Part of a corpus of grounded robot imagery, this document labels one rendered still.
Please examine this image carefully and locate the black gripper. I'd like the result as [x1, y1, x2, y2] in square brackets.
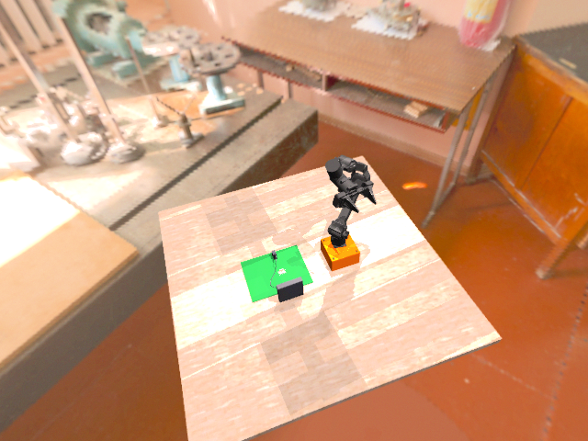
[333, 176, 377, 213]

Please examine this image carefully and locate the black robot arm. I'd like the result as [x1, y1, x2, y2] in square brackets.
[325, 155, 370, 248]

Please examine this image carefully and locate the green circuit board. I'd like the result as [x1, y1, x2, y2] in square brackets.
[241, 245, 313, 302]

